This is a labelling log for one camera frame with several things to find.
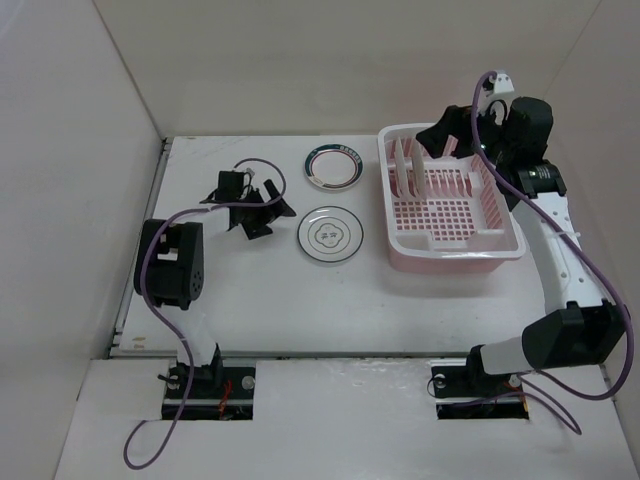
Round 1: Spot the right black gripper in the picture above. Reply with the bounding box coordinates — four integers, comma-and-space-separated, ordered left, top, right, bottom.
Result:
415, 99, 515, 167

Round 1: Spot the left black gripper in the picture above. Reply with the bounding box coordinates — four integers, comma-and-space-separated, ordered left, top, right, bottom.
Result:
237, 181, 295, 239

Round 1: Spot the white plate with characters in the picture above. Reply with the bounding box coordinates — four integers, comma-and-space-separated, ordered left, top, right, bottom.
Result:
296, 206, 365, 264

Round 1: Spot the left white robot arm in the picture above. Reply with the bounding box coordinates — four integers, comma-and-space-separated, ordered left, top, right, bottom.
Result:
134, 168, 295, 397

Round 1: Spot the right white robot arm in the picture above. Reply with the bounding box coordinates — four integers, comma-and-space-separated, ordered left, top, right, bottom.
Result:
377, 97, 633, 399

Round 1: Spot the pink plastic dish rack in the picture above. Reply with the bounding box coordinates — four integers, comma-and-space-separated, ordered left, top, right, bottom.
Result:
377, 123, 526, 274

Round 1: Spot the green rimmed white plate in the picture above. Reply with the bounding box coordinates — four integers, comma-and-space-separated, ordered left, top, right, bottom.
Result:
304, 144, 364, 192

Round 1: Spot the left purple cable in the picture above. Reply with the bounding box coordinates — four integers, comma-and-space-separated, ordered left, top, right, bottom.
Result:
122, 158, 287, 470

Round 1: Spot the purple cable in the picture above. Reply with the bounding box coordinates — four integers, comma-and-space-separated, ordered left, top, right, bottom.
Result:
471, 71, 636, 436
122, 158, 287, 470

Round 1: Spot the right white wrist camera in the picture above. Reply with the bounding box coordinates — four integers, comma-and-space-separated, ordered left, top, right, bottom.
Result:
482, 70, 515, 97

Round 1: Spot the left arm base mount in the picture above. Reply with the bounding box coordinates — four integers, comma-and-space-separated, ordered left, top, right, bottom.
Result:
158, 364, 256, 421

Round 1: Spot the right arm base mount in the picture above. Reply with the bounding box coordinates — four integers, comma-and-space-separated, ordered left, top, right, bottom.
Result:
427, 362, 529, 420

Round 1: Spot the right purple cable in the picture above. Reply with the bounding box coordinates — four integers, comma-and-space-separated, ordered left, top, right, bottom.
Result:
471, 71, 636, 436

